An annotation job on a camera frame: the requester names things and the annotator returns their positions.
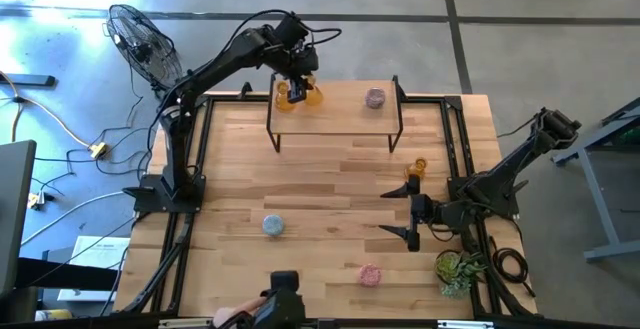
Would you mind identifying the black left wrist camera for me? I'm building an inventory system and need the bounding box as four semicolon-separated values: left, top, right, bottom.
273;12;310;45

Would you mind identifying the black floor bar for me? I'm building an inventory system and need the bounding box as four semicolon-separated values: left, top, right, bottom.
0;73;57;89

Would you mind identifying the person's hand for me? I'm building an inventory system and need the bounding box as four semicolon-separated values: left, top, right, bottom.
212;296;269;328

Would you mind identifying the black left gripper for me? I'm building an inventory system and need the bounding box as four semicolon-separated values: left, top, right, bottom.
267;38;321;104

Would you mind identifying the black metal rig frame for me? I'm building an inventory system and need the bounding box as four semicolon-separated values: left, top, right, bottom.
113;81;540;320

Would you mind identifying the teal patterned candle tin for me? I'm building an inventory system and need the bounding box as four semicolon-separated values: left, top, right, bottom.
261;213;286;238

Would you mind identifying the grey metal table frame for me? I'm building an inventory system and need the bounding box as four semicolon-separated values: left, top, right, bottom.
549;96;640;264

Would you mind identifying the amber glass candlestick holder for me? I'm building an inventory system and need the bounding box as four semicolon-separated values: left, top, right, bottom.
273;81;297;114
403;157;429;181
302;74;325;107

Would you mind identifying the yellow object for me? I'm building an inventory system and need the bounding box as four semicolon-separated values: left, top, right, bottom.
33;308;74;322

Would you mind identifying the green potted succulent plant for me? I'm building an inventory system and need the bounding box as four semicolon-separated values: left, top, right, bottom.
432;248;489;300

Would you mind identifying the black floor fan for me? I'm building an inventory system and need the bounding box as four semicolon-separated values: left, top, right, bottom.
104;3;185;94

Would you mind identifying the purple patterned candle tin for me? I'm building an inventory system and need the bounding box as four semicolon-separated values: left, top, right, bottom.
364;86;387;110

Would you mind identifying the pink patterned candle tin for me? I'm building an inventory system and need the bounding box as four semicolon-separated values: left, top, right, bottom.
358;263;383;289

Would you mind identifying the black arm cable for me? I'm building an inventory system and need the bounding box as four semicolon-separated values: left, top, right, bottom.
429;218;470;244
219;8;344;48

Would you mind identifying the coiled black cable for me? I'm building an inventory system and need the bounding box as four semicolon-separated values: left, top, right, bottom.
491;236;531;286

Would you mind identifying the beige floor cable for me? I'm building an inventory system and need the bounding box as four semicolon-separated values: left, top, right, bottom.
0;71;99;149

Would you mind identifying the grey monitor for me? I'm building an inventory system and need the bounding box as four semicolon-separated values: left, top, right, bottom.
0;139;39;300

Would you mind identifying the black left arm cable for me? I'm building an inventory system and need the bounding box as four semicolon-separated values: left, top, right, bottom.
219;8;344;48

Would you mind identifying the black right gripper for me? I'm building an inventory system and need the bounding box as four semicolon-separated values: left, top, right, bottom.
377;174;436;253

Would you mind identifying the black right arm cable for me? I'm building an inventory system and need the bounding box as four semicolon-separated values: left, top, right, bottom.
429;218;470;244

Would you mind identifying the white paper sheet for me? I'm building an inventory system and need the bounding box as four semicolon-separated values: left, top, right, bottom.
56;235;132;303

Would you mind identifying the wooden shelf with black frame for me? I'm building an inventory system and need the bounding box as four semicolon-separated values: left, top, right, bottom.
265;73;405;154

